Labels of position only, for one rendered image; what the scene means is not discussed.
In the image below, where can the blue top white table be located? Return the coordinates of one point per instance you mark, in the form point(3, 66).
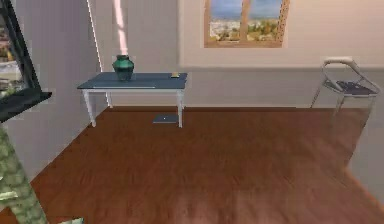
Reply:
point(140, 82)

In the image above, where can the grey metal frame chair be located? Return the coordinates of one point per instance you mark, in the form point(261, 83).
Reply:
point(346, 87)

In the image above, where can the small yellow block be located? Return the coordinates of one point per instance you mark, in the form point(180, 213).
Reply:
point(175, 75)

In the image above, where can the grey flat laptop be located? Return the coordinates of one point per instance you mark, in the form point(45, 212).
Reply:
point(165, 118)

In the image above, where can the green rusty vase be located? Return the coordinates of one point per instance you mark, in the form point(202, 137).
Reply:
point(123, 68)

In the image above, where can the black framed window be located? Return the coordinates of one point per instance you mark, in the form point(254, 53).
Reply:
point(16, 73)

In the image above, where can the wooden framed window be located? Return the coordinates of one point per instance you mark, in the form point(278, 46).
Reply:
point(245, 22)

